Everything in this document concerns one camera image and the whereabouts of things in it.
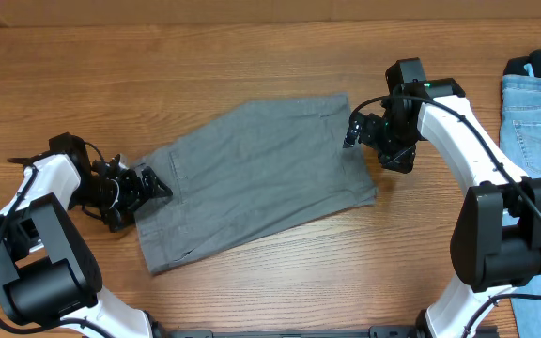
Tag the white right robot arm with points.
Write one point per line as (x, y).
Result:
(496, 244)

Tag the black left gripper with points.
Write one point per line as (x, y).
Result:
(137, 197)

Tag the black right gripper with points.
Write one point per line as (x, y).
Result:
(362, 130)

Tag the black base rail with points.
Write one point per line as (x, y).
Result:
(294, 333)

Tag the grey cargo shorts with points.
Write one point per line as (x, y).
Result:
(262, 168)

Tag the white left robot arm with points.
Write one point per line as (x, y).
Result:
(49, 278)

